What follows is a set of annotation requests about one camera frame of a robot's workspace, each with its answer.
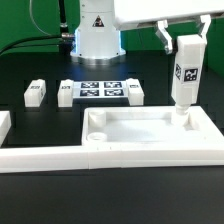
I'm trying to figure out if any fiducial marker plate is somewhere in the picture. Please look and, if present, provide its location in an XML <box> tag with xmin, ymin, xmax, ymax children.
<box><xmin>73</xmin><ymin>81</ymin><xmax>127</xmax><ymax>99</ymax></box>

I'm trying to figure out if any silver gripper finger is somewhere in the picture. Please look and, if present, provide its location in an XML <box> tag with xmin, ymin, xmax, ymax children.
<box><xmin>156</xmin><ymin>20</ymin><xmax>173</xmax><ymax>54</ymax></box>
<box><xmin>197</xmin><ymin>14</ymin><xmax>211</xmax><ymax>41</ymax></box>

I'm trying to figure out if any grey thin cable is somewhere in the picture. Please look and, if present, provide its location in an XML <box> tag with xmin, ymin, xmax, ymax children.
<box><xmin>28</xmin><ymin>0</ymin><xmax>54</xmax><ymax>37</ymax></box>

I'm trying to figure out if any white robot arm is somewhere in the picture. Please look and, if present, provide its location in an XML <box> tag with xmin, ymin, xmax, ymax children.
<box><xmin>71</xmin><ymin>0</ymin><xmax>224</xmax><ymax>64</ymax></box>

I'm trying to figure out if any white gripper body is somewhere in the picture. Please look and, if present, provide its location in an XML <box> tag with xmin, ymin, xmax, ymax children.
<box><xmin>113</xmin><ymin>0</ymin><xmax>224</xmax><ymax>30</ymax></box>

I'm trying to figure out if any white U-shaped fence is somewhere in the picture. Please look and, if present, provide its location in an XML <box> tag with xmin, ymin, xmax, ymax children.
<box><xmin>0</xmin><ymin>111</ymin><xmax>224</xmax><ymax>173</ymax></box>

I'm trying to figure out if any white desk top tray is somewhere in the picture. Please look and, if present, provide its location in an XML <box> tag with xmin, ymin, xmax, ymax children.
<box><xmin>82</xmin><ymin>106</ymin><xmax>224</xmax><ymax>145</ymax></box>

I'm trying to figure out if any black cable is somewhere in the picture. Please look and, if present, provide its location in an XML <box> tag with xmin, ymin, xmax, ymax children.
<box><xmin>0</xmin><ymin>32</ymin><xmax>76</xmax><ymax>56</ymax></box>

